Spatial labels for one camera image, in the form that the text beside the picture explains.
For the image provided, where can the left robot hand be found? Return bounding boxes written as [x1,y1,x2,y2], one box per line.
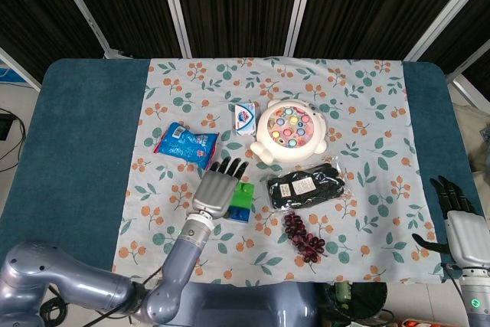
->
[191,157,250,220]

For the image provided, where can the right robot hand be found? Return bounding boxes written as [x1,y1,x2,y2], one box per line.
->
[412,175,490,267]

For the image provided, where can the green toy building block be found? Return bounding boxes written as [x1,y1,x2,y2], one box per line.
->
[230,181,256,211]

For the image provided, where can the blue toy building block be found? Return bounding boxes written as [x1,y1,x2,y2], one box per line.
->
[224,206,252,224]

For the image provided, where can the blue snack bag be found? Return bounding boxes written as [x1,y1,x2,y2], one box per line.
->
[153,122,221,169]

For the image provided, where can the white blue soap box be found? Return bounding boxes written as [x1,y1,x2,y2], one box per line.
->
[231,101,258,137]

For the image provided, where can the cream fishing game toy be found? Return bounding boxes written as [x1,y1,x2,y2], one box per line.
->
[250,99,328,164]

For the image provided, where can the black gloves in plastic bag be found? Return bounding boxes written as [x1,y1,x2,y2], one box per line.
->
[260,154,351,213]

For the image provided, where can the beige sack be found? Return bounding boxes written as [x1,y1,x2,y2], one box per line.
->
[457,103,490,175]

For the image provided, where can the purple artificial grape bunch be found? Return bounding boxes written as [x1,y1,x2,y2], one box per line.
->
[283,211,328,264]

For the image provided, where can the blue-grey robot torso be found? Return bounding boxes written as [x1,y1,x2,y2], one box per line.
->
[183,280,321,327]

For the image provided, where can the black and green device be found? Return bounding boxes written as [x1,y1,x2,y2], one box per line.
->
[324,282,389,321]

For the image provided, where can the floral print tablecloth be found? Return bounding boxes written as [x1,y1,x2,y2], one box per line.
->
[112,57,445,288]

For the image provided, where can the teal table cover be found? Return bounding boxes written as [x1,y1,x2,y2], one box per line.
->
[0,57,484,286]

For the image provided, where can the dark slatted partition panel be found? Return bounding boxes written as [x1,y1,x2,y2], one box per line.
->
[296,0,472,61]
[60,0,181,58]
[170,0,308,58]
[0,0,105,80]
[420,0,490,77]

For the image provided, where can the black box on floor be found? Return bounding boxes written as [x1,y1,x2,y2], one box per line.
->
[0,112,15,141]

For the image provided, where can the white partition frame post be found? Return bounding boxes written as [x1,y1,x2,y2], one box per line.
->
[48,0,116,58]
[404,0,482,62]
[451,72,490,110]
[0,46,42,90]
[156,0,192,58]
[285,0,319,57]

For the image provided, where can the black floor cable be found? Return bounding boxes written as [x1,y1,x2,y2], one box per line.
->
[0,112,28,172]

